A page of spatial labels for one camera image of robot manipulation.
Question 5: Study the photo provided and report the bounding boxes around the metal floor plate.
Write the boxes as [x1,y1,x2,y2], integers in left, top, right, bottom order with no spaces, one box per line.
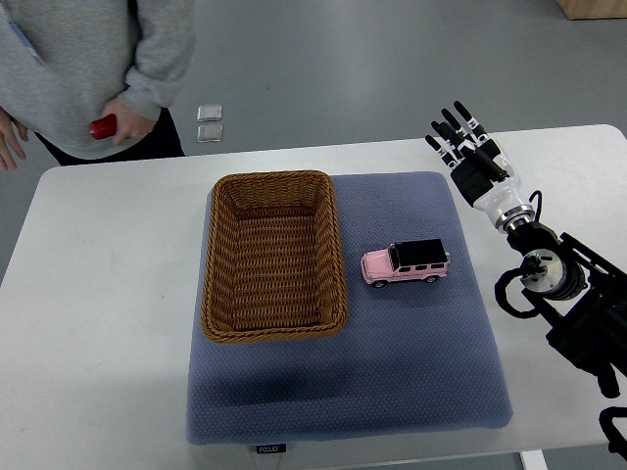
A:
[197,104,222,122]
[196,123,223,143]

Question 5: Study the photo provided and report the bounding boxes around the lower metal floor plate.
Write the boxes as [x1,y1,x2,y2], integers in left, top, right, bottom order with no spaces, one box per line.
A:
[196,123,223,143]

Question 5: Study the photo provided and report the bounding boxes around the brown wicker basket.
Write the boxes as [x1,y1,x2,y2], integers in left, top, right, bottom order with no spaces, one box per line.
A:
[200,170,348,344]

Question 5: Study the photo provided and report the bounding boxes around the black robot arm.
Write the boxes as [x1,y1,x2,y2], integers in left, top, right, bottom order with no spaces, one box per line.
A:
[425,102,626,399]

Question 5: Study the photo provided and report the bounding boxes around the blue-grey padded mat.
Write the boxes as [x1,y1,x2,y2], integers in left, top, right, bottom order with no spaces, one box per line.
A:
[187,171,512,446]

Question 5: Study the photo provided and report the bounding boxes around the pink toy car black roof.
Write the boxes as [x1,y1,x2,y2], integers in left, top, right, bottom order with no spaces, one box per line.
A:
[361,239,451,288]

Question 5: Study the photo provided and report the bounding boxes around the person's right hand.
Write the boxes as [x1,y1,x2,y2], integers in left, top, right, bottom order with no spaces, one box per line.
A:
[0,108,28,171]

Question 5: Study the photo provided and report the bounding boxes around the person in grey sweatshirt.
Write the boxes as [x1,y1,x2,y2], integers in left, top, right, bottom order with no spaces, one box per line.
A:
[1,0,195,165]

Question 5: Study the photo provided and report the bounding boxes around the red handheld object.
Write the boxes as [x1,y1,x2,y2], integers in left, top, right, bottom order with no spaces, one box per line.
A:
[89,114,118,140]

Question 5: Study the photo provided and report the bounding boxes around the upper metal floor plate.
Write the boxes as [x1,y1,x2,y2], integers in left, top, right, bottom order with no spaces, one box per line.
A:
[197,104,222,122]

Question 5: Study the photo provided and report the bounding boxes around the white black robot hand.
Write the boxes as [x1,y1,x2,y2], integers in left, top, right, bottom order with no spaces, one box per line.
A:
[425,100,534,231]

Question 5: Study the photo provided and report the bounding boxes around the wooden box corner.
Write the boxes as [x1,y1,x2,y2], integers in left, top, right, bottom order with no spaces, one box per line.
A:
[556,0,627,21]

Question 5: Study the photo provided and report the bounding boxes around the person's left hand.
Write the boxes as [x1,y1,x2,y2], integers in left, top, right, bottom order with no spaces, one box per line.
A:
[102,98,156,145]

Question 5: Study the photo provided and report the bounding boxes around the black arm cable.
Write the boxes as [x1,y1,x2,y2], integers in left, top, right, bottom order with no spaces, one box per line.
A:
[527,189,545,224]

